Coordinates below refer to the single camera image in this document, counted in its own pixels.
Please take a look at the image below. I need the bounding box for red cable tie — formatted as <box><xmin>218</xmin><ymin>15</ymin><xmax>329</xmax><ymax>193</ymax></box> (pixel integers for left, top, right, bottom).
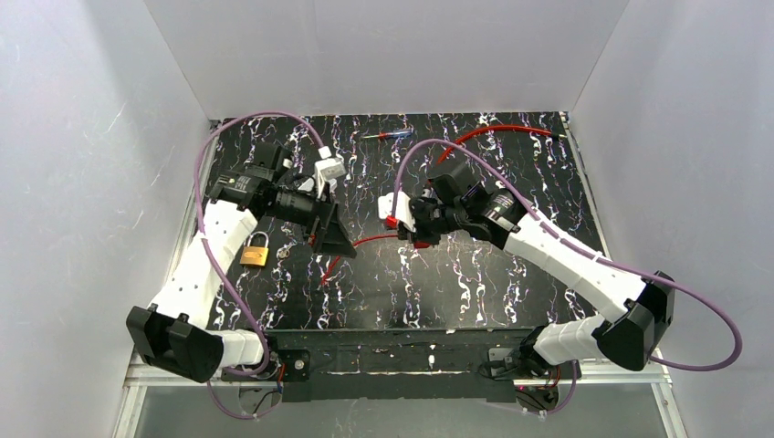
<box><xmin>320</xmin><ymin>233</ymin><xmax>435</xmax><ymax>287</ymax></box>

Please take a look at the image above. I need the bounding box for brass padlock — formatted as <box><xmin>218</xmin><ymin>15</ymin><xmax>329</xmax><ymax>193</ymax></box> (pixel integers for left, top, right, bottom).
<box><xmin>239</xmin><ymin>231</ymin><xmax>269</xmax><ymax>268</ymax></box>

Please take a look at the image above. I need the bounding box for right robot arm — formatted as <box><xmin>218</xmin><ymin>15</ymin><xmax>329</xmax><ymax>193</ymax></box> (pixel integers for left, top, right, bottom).
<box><xmin>393</xmin><ymin>160</ymin><xmax>674</xmax><ymax>371</ymax></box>

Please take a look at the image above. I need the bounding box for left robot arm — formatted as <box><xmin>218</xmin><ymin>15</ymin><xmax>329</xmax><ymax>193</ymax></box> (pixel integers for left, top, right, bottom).
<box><xmin>126</xmin><ymin>143</ymin><xmax>357</xmax><ymax>383</ymax></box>

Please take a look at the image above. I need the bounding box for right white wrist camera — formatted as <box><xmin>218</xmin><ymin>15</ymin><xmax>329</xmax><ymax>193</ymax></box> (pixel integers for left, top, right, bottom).
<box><xmin>377</xmin><ymin>191</ymin><xmax>416</xmax><ymax>233</ymax></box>

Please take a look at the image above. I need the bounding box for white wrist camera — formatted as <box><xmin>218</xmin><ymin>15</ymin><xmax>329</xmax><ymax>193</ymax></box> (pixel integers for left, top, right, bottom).
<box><xmin>377</xmin><ymin>191</ymin><xmax>416</xmax><ymax>233</ymax></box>
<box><xmin>298</xmin><ymin>146</ymin><xmax>347</xmax><ymax>200</ymax></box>

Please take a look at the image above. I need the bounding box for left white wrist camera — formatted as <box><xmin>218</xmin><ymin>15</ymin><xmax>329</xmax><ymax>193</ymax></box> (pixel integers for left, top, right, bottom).
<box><xmin>298</xmin><ymin>146</ymin><xmax>347</xmax><ymax>200</ymax></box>

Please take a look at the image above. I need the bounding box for red tethered cable with key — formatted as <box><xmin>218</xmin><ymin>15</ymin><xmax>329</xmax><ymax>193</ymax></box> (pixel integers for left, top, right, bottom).
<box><xmin>436</xmin><ymin>124</ymin><xmax>569</xmax><ymax>165</ymax></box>

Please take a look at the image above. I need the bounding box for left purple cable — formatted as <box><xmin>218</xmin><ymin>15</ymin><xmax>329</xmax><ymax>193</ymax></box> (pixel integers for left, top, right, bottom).
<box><xmin>193</xmin><ymin>110</ymin><xmax>328</xmax><ymax>421</ymax></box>

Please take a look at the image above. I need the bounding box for purple cable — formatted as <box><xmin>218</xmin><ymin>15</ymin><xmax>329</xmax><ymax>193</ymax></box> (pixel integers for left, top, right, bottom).
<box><xmin>390</xmin><ymin>139</ymin><xmax>744</xmax><ymax>416</ymax></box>
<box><xmin>193</xmin><ymin>110</ymin><xmax>328</xmax><ymax>421</ymax></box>

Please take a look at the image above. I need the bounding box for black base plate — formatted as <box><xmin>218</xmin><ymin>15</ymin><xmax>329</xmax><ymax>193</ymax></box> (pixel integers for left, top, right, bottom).
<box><xmin>224</xmin><ymin>328</ymin><xmax>581</xmax><ymax>408</ymax></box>

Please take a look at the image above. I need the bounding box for aluminium frame rail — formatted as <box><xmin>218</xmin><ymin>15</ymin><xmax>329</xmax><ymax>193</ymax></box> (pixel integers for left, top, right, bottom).
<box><xmin>113</xmin><ymin>360</ymin><xmax>685</xmax><ymax>437</ymax></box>

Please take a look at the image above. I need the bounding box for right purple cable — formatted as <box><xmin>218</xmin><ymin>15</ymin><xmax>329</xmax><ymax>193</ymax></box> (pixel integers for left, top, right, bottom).
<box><xmin>390</xmin><ymin>139</ymin><xmax>744</xmax><ymax>416</ymax></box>

